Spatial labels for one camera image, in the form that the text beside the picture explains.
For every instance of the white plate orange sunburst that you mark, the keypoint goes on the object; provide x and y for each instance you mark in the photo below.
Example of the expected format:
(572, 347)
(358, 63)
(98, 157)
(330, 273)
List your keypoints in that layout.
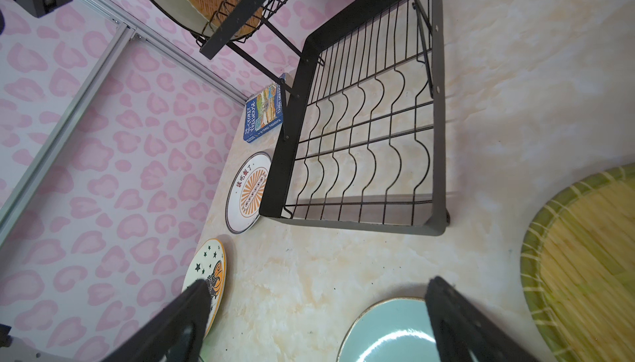
(246, 192)

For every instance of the yellow green woven plate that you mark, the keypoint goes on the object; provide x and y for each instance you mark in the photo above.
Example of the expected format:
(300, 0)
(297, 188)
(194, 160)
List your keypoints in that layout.
(577, 268)

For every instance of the mint green flower plate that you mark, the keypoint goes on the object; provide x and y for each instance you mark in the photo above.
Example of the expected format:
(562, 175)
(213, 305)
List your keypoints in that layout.
(397, 329)

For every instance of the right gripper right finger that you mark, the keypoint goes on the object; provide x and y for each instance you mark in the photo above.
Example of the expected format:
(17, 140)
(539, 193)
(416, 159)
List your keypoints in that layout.
(462, 332)

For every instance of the star pattern cartoon plate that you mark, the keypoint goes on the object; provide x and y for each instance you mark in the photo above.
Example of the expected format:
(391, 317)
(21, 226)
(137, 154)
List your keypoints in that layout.
(209, 263)

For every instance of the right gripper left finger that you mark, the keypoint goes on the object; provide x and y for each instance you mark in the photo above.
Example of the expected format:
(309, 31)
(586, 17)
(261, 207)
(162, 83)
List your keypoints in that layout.
(174, 334)

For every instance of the blue treehouse book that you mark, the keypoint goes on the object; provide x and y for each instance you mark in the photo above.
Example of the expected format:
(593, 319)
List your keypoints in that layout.
(263, 113)

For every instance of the black wire dish rack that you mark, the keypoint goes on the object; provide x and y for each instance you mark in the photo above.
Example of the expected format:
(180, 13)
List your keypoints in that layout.
(362, 144)

